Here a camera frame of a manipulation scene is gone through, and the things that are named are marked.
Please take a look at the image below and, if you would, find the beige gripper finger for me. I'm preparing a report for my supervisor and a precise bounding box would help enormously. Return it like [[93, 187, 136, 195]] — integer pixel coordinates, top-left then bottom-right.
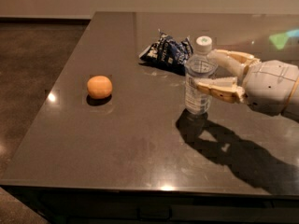
[[207, 49, 261, 78], [195, 77, 246, 104]]

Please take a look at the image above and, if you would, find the clear plastic water bottle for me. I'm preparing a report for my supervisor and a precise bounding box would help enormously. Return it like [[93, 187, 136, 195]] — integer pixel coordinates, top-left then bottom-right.
[[185, 36, 218, 115]]

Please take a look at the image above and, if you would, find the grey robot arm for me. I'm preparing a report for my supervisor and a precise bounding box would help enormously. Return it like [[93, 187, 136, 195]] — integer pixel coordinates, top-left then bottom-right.
[[196, 49, 299, 121]]

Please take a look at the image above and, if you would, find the blue crumpled chip bag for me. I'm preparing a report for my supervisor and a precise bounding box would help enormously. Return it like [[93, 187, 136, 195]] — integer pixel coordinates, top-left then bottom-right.
[[139, 31, 193, 76]]

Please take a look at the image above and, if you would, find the orange fruit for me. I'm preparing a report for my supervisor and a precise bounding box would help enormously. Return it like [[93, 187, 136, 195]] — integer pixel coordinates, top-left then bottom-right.
[[87, 76, 113, 99]]

